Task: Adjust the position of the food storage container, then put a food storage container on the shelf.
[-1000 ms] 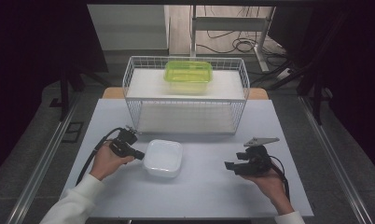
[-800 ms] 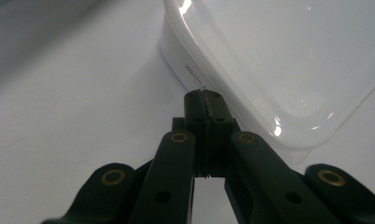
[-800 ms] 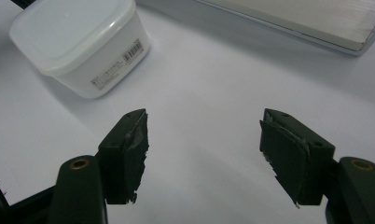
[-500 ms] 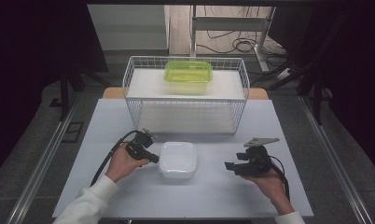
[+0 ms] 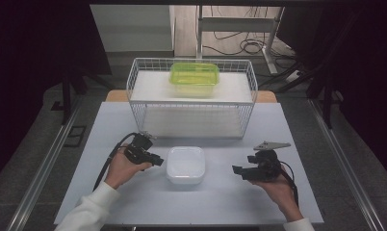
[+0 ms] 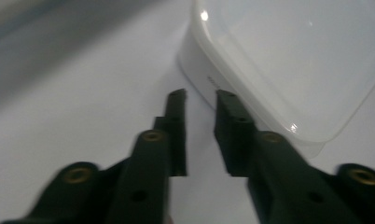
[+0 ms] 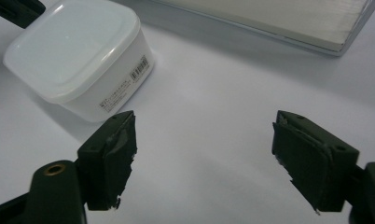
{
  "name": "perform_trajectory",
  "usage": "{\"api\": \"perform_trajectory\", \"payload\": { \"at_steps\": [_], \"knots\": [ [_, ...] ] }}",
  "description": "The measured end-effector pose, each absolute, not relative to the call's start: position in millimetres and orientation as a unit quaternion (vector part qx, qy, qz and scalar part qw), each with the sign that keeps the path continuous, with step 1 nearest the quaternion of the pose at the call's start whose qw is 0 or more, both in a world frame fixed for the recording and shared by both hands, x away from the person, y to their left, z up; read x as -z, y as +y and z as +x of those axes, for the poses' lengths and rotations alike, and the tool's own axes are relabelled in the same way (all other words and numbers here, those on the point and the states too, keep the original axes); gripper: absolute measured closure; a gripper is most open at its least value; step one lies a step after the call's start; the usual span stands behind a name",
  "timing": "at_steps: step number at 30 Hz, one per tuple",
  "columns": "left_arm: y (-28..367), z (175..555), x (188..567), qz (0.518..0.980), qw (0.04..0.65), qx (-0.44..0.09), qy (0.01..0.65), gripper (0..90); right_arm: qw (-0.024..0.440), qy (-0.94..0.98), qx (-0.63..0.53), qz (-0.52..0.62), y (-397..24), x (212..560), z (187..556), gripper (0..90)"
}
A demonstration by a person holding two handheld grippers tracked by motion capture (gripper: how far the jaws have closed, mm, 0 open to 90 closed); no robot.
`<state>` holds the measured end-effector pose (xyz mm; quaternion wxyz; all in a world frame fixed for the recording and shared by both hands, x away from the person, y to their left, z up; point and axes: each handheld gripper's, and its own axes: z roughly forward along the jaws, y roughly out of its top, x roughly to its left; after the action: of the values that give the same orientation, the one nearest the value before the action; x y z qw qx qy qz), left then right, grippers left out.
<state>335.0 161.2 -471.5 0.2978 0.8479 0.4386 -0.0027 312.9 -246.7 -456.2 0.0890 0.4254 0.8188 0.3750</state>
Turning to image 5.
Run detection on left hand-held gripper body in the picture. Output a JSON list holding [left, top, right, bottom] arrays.
[[123, 131, 157, 166]]

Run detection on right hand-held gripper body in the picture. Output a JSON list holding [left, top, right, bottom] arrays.
[[252, 141, 292, 182]]

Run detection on white plastic container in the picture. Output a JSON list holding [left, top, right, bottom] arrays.
[[166, 145, 206, 186]]

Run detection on white wire shelf rack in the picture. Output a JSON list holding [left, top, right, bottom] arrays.
[[126, 57, 259, 140]]

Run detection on green lidded plastic container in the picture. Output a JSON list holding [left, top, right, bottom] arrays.
[[168, 62, 220, 98]]

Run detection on person's left hand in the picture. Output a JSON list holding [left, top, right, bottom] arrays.
[[104, 149, 153, 191]]

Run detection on person's right hand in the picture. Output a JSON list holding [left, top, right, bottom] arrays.
[[249, 165, 300, 216]]

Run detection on white table cover sheet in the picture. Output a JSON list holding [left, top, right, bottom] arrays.
[[55, 101, 324, 225]]

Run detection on wooden table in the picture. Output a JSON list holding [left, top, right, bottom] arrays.
[[105, 90, 278, 104]]

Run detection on black metal stand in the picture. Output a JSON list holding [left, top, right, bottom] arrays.
[[50, 65, 89, 126], [258, 61, 344, 129]]

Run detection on white power strip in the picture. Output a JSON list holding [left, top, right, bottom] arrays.
[[284, 70, 301, 83]]

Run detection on white cabinet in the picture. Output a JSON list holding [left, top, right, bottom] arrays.
[[90, 4, 176, 53]]

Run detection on dark curtain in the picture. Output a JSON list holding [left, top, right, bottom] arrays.
[[276, 4, 387, 181], [0, 0, 113, 187]]

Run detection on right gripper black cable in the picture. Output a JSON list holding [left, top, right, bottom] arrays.
[[279, 161, 300, 207]]

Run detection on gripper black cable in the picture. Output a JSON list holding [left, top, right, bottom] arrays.
[[92, 132, 139, 192], [279, 161, 300, 207]]

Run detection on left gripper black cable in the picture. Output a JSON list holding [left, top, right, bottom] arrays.
[[92, 132, 139, 192]]

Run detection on black floor bracket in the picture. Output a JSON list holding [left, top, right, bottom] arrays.
[[64, 125, 88, 148]]

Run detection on aluminium rail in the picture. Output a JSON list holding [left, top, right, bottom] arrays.
[[308, 99, 386, 231], [7, 95, 84, 231]]

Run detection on black floor cables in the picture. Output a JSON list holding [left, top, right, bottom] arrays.
[[202, 6, 298, 70]]

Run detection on white metal desk frame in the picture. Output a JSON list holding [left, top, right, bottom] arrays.
[[195, 5, 286, 75]]

